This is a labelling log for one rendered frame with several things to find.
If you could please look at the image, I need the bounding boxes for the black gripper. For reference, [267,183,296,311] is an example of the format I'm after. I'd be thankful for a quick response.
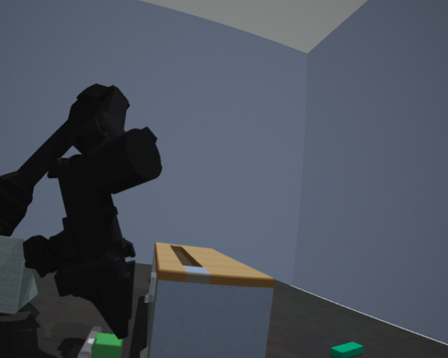
[54,198,136,339]

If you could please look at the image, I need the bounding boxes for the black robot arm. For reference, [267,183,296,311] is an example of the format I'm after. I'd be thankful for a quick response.
[0,84,162,278]

